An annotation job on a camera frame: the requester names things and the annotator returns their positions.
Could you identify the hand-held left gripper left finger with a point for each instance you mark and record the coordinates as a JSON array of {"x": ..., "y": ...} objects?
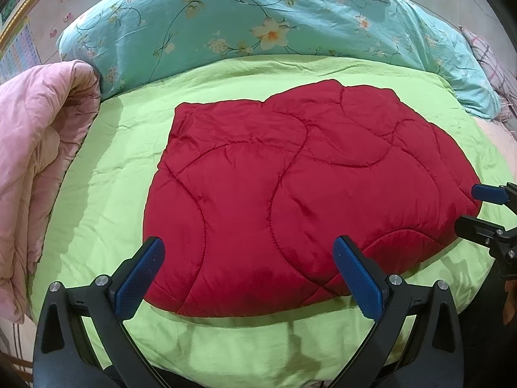
[{"x": 139, "y": 279}]

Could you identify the light green blanket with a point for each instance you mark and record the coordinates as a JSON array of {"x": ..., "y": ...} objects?
[{"x": 121, "y": 149}]

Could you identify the person's right hand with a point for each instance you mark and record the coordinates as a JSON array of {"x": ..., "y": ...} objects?
[{"x": 511, "y": 303}]

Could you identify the pink quilt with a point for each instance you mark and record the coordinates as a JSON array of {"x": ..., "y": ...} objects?
[{"x": 36, "y": 161}]

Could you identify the plaid bed sheet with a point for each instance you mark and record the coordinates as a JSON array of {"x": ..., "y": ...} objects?
[{"x": 14, "y": 343}]

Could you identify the gold picture frame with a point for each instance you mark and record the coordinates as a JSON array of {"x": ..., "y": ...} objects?
[{"x": 18, "y": 4}]

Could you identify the wall poster chart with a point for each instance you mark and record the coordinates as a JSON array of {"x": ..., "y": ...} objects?
[{"x": 18, "y": 56}]

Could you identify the red quilted blanket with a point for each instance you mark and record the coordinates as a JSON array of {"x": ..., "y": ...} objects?
[{"x": 307, "y": 194}]

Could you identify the pink plaid pillow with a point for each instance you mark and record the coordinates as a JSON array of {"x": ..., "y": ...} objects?
[{"x": 490, "y": 60}]

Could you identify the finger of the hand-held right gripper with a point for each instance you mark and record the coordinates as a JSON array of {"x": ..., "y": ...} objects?
[
  {"x": 476, "y": 228},
  {"x": 488, "y": 194}
]

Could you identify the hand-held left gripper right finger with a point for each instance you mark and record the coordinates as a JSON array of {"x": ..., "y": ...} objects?
[{"x": 357, "y": 279}]

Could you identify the teal floral quilt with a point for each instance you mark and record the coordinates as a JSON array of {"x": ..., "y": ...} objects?
[{"x": 242, "y": 16}]

